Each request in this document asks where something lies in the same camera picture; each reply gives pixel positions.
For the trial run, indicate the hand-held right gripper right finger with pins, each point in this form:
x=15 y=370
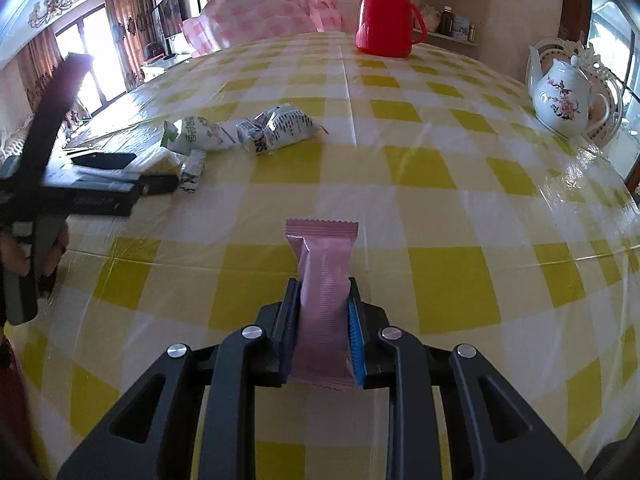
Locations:
x=357 y=335

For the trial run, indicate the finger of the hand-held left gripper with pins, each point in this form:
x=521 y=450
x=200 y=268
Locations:
x=105 y=160
x=155 y=185

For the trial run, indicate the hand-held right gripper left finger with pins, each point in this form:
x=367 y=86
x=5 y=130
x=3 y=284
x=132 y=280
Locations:
x=291 y=335

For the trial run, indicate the small white narrow packet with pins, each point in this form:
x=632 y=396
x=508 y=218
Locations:
x=192 y=172

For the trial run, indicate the pink snack packet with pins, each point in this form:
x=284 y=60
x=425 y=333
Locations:
x=322 y=280

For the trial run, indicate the person's left hand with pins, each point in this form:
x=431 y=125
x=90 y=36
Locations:
x=12 y=257

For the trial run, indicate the brown patterned curtain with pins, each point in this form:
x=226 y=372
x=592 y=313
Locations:
x=40 y=70
x=125 y=30

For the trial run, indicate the green white snack packet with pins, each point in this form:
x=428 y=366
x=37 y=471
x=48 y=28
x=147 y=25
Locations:
x=200 y=135

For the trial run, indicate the small square snack packet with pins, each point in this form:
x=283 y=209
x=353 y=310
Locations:
x=252 y=137

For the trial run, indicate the white television cabinet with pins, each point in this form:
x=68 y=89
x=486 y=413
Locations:
x=165 y=65

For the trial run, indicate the crystal chandelier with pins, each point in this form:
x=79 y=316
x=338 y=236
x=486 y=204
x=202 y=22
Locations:
x=52 y=5

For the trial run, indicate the white printed snack packet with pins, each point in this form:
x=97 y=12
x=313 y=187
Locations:
x=290 y=125

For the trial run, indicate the yellow checked tablecloth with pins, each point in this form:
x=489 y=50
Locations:
x=450 y=200

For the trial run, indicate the red thermos jug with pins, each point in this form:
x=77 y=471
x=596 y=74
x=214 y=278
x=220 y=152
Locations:
x=385 y=15

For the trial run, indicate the white floral teapot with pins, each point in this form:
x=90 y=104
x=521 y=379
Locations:
x=560 y=95

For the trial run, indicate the small printed box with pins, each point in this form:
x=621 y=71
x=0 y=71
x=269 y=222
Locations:
x=461 y=27

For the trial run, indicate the dark glass bottle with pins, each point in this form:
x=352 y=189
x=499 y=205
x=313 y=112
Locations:
x=446 y=21

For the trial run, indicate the white ornate chair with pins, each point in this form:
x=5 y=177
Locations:
x=602 y=67

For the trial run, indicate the glass display cabinet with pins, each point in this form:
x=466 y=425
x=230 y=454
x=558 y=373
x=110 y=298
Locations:
x=612 y=60

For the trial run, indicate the wall television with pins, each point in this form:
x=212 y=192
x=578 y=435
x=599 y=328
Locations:
x=169 y=12

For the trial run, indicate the wooden wall shelf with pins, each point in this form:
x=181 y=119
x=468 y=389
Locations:
x=450 y=40

